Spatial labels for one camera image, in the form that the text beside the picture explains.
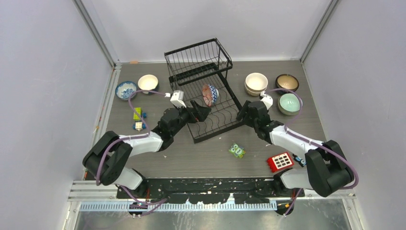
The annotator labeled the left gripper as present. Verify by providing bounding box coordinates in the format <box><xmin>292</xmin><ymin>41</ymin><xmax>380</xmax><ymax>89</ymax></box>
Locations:
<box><xmin>170</xmin><ymin>101</ymin><xmax>211</xmax><ymax>137</ymax></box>

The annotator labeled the red patterned bowl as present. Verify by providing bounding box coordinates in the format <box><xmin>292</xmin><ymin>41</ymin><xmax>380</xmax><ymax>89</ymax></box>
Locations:
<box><xmin>202</xmin><ymin>84</ymin><xmax>219</xmax><ymax>107</ymax></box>

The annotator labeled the cream bowl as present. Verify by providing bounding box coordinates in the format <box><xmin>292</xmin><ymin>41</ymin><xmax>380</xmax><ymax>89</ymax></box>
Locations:
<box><xmin>245</xmin><ymin>72</ymin><xmax>269</xmax><ymax>92</ymax></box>
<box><xmin>245</xmin><ymin>88</ymin><xmax>266</xmax><ymax>97</ymax></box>

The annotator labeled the black wire dish rack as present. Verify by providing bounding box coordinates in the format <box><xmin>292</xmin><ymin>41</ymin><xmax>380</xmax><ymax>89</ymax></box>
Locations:
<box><xmin>164</xmin><ymin>38</ymin><xmax>243</xmax><ymax>143</ymax></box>

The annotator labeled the mint green bowl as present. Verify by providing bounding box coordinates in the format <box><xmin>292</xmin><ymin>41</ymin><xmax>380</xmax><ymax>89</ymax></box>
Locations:
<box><xmin>277</xmin><ymin>93</ymin><xmax>303</xmax><ymax>116</ymax></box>

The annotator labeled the brown rimmed bowl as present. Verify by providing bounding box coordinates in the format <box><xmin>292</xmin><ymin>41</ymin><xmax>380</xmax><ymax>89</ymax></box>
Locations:
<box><xmin>275</xmin><ymin>74</ymin><xmax>300</xmax><ymax>92</ymax></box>

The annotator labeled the dark teal bowl white foot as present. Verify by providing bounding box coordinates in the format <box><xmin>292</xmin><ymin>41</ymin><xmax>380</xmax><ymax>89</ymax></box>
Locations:
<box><xmin>137</xmin><ymin>74</ymin><xmax>159</xmax><ymax>94</ymax></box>

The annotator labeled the blue white patterned bowl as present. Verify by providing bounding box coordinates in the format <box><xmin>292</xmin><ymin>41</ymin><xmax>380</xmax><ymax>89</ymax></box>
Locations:
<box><xmin>115</xmin><ymin>81</ymin><xmax>137</xmax><ymax>101</ymax></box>

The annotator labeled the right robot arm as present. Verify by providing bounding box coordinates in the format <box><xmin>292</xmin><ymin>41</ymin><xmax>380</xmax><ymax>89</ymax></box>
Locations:
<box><xmin>237</xmin><ymin>101</ymin><xmax>359</xmax><ymax>197</ymax></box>

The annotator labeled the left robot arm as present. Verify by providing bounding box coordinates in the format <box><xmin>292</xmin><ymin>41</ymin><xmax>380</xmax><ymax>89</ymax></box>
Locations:
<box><xmin>82</xmin><ymin>101</ymin><xmax>211</xmax><ymax>198</ymax></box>

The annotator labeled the green owl block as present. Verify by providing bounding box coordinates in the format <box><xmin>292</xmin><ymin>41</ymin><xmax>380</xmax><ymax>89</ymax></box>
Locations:
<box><xmin>228</xmin><ymin>143</ymin><xmax>246</xmax><ymax>158</ymax></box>

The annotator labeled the yellow blue toy block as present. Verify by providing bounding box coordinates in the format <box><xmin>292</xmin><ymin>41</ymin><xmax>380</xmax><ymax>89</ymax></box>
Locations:
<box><xmin>133</xmin><ymin>107</ymin><xmax>147</xmax><ymax>131</ymax></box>

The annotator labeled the red grid block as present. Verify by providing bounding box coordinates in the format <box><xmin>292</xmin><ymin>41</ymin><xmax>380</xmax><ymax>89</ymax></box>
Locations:
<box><xmin>266</xmin><ymin>152</ymin><xmax>294</xmax><ymax>173</ymax></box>

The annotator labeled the dark blue owl block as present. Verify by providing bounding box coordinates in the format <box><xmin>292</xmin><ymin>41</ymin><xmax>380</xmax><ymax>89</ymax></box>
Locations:
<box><xmin>292</xmin><ymin>154</ymin><xmax>306</xmax><ymax>167</ymax></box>

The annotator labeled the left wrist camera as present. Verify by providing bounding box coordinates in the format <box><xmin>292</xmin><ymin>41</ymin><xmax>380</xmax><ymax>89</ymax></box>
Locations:
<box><xmin>164</xmin><ymin>90</ymin><xmax>186</xmax><ymax>108</ymax></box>

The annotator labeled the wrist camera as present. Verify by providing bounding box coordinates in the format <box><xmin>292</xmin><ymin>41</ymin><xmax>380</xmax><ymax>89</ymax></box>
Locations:
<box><xmin>164</xmin><ymin>90</ymin><xmax>186</xmax><ymax>108</ymax></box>
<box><xmin>259</xmin><ymin>91</ymin><xmax>273</xmax><ymax>111</ymax></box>

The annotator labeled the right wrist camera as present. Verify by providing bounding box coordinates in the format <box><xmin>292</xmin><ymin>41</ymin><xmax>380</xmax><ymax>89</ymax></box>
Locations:
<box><xmin>259</xmin><ymin>91</ymin><xmax>273</xmax><ymax>111</ymax></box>

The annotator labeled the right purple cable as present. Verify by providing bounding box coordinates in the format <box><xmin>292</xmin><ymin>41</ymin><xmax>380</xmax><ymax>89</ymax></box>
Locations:
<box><xmin>265</xmin><ymin>88</ymin><xmax>360</xmax><ymax>190</ymax></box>

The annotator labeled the purple cable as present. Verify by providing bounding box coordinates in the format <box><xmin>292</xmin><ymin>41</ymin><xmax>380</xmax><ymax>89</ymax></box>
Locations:
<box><xmin>95</xmin><ymin>90</ymin><xmax>172</xmax><ymax>217</ymax></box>
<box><xmin>265</xmin><ymin>88</ymin><xmax>360</xmax><ymax>190</ymax></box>

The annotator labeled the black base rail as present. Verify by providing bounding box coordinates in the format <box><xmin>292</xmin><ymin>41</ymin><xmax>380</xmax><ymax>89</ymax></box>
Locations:
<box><xmin>135</xmin><ymin>177</ymin><xmax>299</xmax><ymax>204</ymax></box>

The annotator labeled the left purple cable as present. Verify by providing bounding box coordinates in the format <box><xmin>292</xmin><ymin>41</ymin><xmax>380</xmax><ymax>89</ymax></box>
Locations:
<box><xmin>95</xmin><ymin>90</ymin><xmax>172</xmax><ymax>217</ymax></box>

